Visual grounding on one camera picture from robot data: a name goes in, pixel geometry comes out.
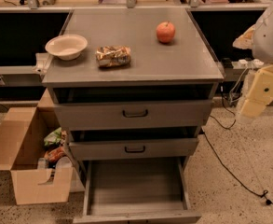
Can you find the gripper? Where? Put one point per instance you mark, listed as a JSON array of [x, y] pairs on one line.
[[270, 37]]

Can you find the grey bottom drawer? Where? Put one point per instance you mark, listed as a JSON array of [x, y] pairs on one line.
[[136, 191]]

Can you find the grey drawer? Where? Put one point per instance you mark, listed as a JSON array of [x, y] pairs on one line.
[[136, 191], [133, 115], [133, 149]]

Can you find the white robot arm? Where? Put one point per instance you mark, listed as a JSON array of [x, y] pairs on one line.
[[259, 39]]

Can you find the grey top drawer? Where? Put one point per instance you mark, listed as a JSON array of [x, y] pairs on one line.
[[133, 115]]

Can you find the grey middle drawer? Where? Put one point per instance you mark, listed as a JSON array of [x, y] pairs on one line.
[[133, 149]]

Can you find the grey drawer cabinet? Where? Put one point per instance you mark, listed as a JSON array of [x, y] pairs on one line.
[[182, 70]]

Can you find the white power strip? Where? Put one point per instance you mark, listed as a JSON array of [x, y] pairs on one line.
[[253, 64]]

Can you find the red apple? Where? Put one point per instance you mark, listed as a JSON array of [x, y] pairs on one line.
[[165, 32]]

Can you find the shiny snack bag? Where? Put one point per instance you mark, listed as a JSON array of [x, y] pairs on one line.
[[112, 56]]

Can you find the white bowl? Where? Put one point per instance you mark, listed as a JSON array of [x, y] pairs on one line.
[[66, 47]]

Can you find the green snack packet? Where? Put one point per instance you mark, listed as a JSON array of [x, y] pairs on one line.
[[53, 138]]

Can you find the orange snack packet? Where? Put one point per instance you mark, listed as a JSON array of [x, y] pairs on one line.
[[54, 154]]

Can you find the open cardboard box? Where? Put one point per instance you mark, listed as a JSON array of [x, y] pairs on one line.
[[22, 134]]

